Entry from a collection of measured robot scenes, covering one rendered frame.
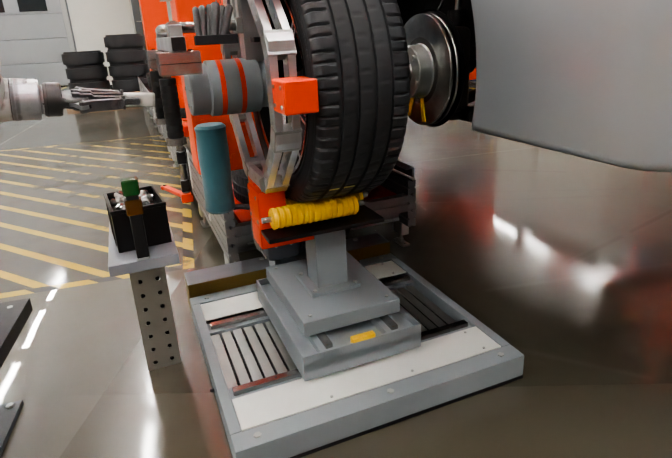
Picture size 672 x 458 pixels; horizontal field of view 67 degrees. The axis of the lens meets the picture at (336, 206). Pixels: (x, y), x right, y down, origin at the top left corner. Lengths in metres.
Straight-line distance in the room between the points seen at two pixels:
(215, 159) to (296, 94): 0.50
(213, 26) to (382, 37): 0.37
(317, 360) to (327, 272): 0.28
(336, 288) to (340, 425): 0.41
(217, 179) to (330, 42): 0.58
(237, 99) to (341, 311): 0.64
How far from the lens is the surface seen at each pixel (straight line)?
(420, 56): 1.52
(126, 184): 1.32
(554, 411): 1.56
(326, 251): 1.54
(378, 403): 1.39
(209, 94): 1.33
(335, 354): 1.44
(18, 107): 1.28
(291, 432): 1.33
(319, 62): 1.12
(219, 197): 1.53
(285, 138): 1.17
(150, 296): 1.65
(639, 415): 1.62
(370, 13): 1.20
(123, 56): 9.69
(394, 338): 1.50
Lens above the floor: 0.98
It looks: 19 degrees down
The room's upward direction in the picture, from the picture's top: 3 degrees counter-clockwise
